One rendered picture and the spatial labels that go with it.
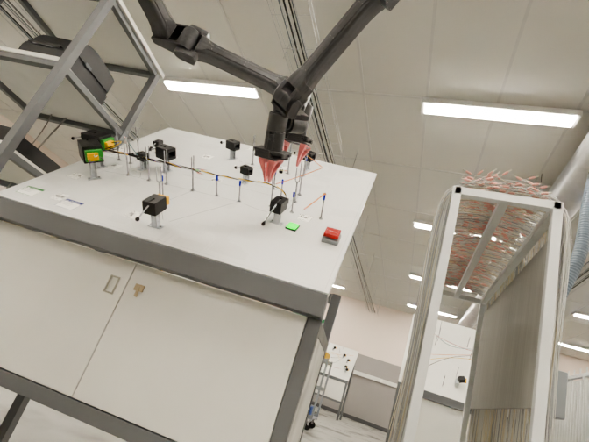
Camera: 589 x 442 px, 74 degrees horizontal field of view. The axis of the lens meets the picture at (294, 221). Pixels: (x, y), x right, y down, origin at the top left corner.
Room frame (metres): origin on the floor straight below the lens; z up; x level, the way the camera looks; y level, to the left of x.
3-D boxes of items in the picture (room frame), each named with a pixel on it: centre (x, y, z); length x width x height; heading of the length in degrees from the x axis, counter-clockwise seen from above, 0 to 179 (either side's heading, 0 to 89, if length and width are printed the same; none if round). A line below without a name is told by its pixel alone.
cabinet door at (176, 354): (1.16, 0.14, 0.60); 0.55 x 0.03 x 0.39; 76
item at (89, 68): (1.55, 1.19, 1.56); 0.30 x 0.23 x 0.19; 168
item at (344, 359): (10.16, -1.99, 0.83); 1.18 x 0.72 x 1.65; 69
